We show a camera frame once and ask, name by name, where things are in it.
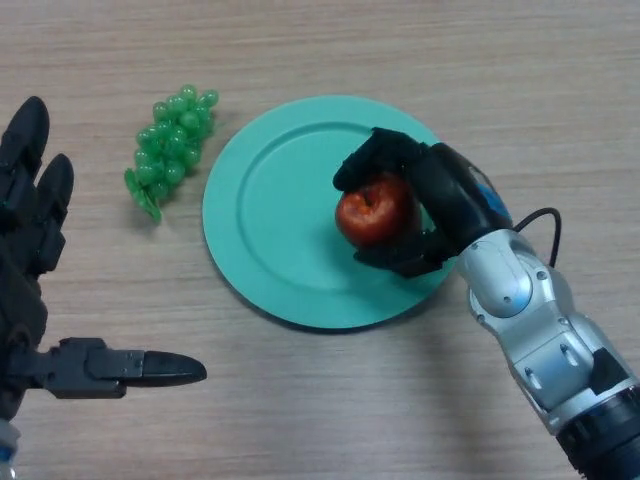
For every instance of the green grape bunch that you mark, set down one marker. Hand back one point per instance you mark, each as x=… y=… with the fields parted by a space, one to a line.
x=172 y=145

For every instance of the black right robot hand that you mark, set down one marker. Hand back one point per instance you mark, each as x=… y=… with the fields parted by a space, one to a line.
x=450 y=200

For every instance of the green round plate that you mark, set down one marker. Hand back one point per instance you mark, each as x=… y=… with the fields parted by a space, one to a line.
x=280 y=225

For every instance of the red apple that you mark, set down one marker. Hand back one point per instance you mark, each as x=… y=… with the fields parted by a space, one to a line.
x=372 y=212

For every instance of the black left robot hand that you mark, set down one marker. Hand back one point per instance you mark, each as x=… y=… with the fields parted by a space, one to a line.
x=20 y=280

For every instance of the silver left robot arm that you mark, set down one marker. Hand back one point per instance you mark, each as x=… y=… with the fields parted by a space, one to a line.
x=7 y=450

